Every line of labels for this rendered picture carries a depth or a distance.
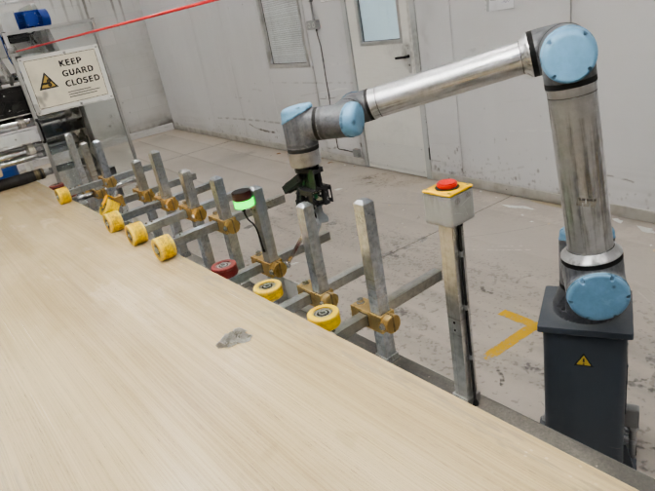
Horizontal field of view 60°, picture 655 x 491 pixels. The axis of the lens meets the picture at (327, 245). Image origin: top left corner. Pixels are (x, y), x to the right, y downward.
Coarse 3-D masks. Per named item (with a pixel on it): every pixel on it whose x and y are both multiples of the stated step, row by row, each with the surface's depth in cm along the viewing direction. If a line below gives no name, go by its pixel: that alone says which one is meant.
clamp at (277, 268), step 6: (252, 258) 185; (258, 258) 183; (264, 264) 180; (270, 264) 178; (276, 264) 177; (282, 264) 178; (264, 270) 182; (270, 270) 178; (276, 270) 177; (282, 270) 179; (270, 276) 180; (276, 276) 178; (282, 276) 179
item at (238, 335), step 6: (234, 330) 135; (240, 330) 135; (246, 330) 136; (228, 336) 132; (234, 336) 133; (240, 336) 132; (246, 336) 132; (222, 342) 131; (228, 342) 131; (234, 342) 131; (240, 342) 131
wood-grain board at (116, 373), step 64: (0, 256) 222; (64, 256) 209; (128, 256) 197; (0, 320) 167; (64, 320) 159; (128, 320) 152; (192, 320) 146; (256, 320) 140; (0, 384) 133; (64, 384) 128; (128, 384) 124; (192, 384) 120; (256, 384) 116; (320, 384) 112; (384, 384) 109; (0, 448) 111; (64, 448) 107; (128, 448) 104; (192, 448) 101; (256, 448) 98; (320, 448) 96; (384, 448) 93; (448, 448) 91; (512, 448) 89
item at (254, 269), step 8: (320, 232) 198; (328, 232) 197; (320, 240) 195; (328, 240) 198; (288, 248) 189; (280, 256) 186; (288, 256) 188; (256, 264) 182; (240, 272) 178; (248, 272) 179; (256, 272) 181; (232, 280) 176; (240, 280) 178
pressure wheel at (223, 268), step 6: (216, 264) 176; (222, 264) 174; (228, 264) 175; (234, 264) 173; (216, 270) 171; (222, 270) 171; (228, 270) 172; (234, 270) 173; (222, 276) 172; (228, 276) 172
